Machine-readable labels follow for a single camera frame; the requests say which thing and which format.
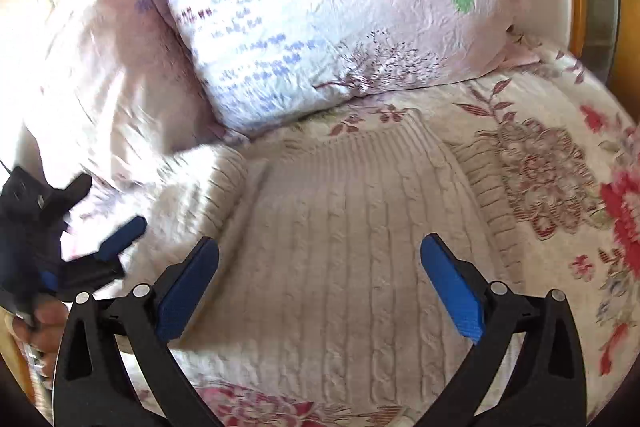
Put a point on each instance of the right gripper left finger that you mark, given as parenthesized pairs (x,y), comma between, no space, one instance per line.
(181,287)

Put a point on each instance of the person's left hand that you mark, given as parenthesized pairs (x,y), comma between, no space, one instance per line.
(46,337)

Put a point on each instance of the wooden headboard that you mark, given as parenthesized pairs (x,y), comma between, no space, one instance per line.
(605,36)

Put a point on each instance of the beige cable-knit sweater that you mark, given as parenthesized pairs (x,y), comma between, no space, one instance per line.
(320,293)

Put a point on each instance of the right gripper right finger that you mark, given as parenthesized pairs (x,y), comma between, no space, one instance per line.
(459,285)

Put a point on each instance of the lower lavender print pillow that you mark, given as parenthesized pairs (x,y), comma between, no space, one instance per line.
(104,87)

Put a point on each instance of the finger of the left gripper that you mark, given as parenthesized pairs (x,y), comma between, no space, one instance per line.
(94,271)

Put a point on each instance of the floral bed quilt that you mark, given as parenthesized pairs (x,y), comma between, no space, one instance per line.
(553,161)

